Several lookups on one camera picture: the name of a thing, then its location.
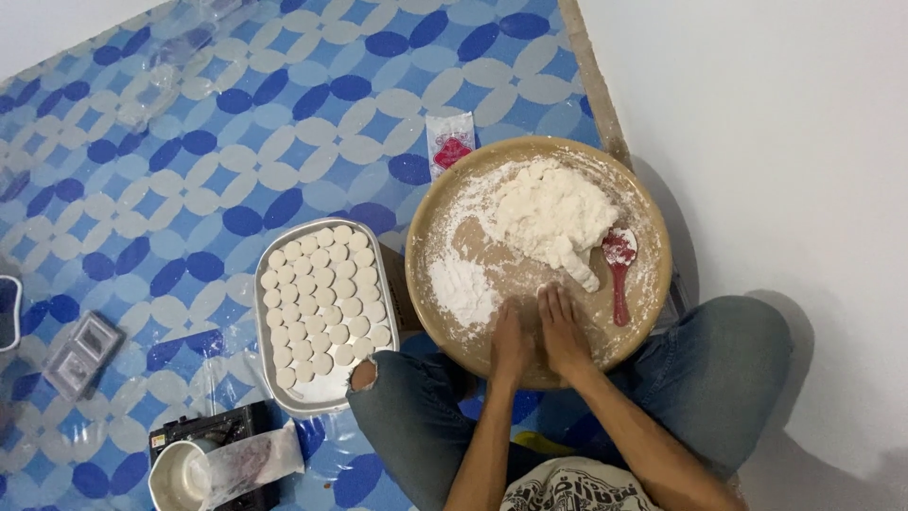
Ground person's left hand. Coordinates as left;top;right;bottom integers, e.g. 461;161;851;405
489;299;535;381

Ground person's right hand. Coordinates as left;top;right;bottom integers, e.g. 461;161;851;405
535;282;596;382

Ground round beige tray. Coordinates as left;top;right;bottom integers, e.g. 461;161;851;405
405;135;673;390

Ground white flour pile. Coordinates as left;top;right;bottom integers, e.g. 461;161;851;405
428;250;501;329

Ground red plastic spoon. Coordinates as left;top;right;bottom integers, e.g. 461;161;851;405
602;227;638;328

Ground white dough lump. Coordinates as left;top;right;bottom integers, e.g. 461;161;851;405
494;159;620;293

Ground person's blue jeans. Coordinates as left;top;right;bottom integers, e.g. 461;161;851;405
346;294;794;511

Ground white packet with red label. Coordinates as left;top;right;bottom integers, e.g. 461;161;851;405
425;111;477;183

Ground person's white printed shirt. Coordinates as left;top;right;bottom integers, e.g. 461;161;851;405
499;456;662;511

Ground group of round dough discs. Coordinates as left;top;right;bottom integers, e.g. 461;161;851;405
260;225;393;390

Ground rectangular metal tray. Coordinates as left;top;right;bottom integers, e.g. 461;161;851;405
253;217;401;420

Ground clear plastic flour bag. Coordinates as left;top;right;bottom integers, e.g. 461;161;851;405
192;419;306;511

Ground blue patterned floor mat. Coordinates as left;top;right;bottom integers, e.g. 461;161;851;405
0;0;604;511

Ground black portable stove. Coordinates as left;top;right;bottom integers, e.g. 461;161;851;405
148;400;282;511

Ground white round pot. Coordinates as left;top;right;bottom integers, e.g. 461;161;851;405
148;438;221;511

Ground clear plastic sheet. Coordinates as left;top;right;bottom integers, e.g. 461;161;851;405
113;0;263;136

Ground clear plastic box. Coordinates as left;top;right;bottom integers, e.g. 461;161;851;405
41;310;126;403

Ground white container edge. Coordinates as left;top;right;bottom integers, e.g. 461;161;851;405
0;274;24;353

